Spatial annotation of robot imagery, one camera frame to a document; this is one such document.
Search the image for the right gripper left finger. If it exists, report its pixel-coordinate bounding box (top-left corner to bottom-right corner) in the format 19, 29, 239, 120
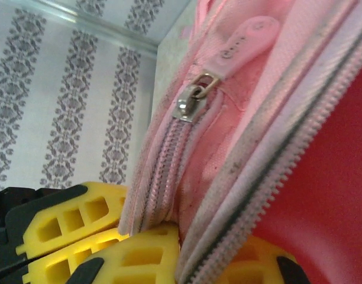
65, 221, 182, 284

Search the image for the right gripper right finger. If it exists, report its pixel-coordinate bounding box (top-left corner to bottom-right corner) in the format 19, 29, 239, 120
218, 235, 311, 284

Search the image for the pink school backpack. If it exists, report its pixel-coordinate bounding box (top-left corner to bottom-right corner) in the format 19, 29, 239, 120
118, 0, 362, 284

